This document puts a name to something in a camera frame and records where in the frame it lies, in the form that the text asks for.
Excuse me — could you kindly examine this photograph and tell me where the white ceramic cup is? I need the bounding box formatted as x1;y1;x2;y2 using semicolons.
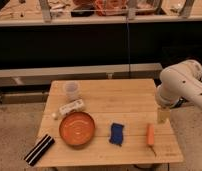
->
63;81;80;101

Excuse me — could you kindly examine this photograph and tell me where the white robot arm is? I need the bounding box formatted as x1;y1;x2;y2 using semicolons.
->
155;60;202;124

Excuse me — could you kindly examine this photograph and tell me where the orange carrot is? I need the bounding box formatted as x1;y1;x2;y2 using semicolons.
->
146;123;157;156

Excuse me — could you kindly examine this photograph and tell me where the wooden table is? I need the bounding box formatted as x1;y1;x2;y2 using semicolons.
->
37;79;183;167

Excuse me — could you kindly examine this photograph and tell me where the blue cloth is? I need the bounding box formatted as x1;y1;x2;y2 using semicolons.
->
109;123;124;146

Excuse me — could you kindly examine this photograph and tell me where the white tube bottle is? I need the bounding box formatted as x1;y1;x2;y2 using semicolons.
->
51;99;85;120

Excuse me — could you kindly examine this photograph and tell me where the orange bowl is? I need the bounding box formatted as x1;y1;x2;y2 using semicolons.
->
59;112;96;146

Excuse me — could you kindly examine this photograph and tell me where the low grey shelf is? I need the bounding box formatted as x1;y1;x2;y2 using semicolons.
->
0;63;162;87

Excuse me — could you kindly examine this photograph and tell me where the long background workbench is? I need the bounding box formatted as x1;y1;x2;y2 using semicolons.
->
0;0;202;27

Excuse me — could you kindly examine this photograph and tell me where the thin vertical cable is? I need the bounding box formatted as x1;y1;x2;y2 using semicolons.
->
125;18;132;80

